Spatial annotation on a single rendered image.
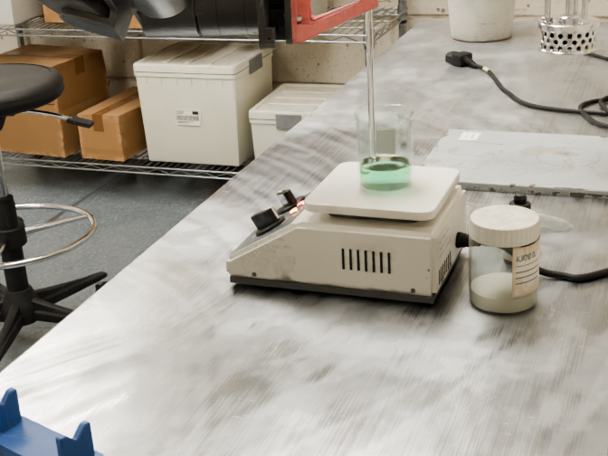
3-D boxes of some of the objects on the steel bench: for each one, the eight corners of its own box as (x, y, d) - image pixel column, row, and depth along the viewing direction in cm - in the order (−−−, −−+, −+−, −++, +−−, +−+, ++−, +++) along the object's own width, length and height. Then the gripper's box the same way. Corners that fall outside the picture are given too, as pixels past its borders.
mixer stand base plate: (410, 185, 122) (410, 177, 122) (447, 135, 139) (447, 128, 139) (686, 204, 112) (687, 194, 112) (689, 147, 129) (690, 138, 129)
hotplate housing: (225, 287, 99) (218, 206, 96) (276, 234, 110) (270, 161, 107) (460, 312, 92) (460, 226, 89) (489, 253, 103) (489, 175, 100)
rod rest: (-21, 444, 76) (-30, 401, 75) (17, 423, 79) (10, 381, 77) (70, 491, 70) (62, 445, 69) (108, 467, 73) (101, 422, 71)
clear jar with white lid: (456, 307, 93) (456, 222, 90) (488, 281, 97) (489, 200, 94) (519, 322, 89) (521, 234, 86) (549, 296, 94) (552, 211, 91)
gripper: (212, 30, 98) (379, 24, 97) (194, 54, 89) (378, 49, 88) (205, -45, 96) (377, -52, 95) (186, -28, 86) (377, -35, 85)
